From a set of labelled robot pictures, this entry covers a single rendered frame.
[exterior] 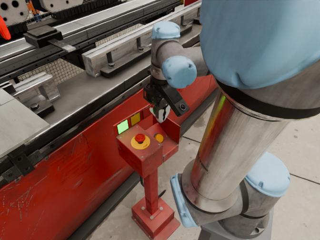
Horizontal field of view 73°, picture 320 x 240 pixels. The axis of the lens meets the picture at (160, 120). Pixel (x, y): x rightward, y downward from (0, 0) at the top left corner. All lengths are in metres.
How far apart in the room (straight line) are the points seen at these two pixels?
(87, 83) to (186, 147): 1.08
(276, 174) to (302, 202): 1.29
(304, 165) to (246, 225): 1.43
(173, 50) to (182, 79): 0.07
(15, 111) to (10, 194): 0.31
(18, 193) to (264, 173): 0.78
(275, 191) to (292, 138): 1.69
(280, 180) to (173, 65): 0.33
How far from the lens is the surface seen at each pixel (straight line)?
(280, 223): 1.68
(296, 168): 1.98
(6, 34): 0.75
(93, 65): 1.00
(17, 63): 1.13
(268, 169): 0.53
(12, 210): 0.97
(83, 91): 0.95
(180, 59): 0.51
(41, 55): 1.17
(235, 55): 0.17
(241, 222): 0.64
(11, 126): 0.69
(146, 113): 0.89
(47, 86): 0.91
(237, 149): 0.28
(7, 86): 0.86
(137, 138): 0.80
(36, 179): 0.93
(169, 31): 0.59
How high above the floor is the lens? 1.40
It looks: 44 degrees down
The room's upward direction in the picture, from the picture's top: straight up
